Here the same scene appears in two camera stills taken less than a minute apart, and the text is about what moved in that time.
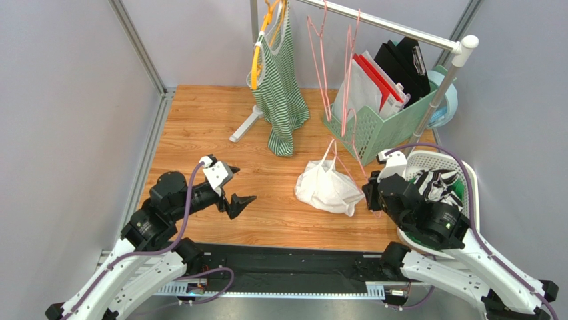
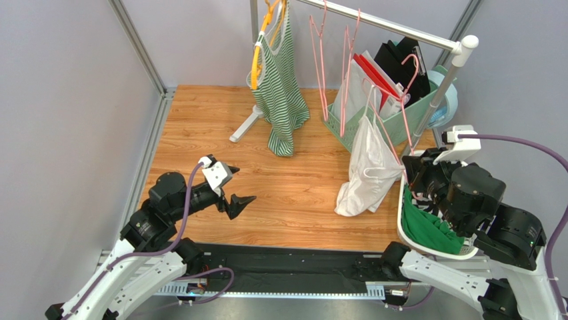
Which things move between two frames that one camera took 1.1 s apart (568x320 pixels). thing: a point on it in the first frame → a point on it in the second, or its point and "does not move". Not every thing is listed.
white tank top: (321, 187) → (374, 167)
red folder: (375, 79) does not move
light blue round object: (448, 105) does not move
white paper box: (391, 107) does not move
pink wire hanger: (379, 215) → (409, 187)
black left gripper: (238, 203) does not move
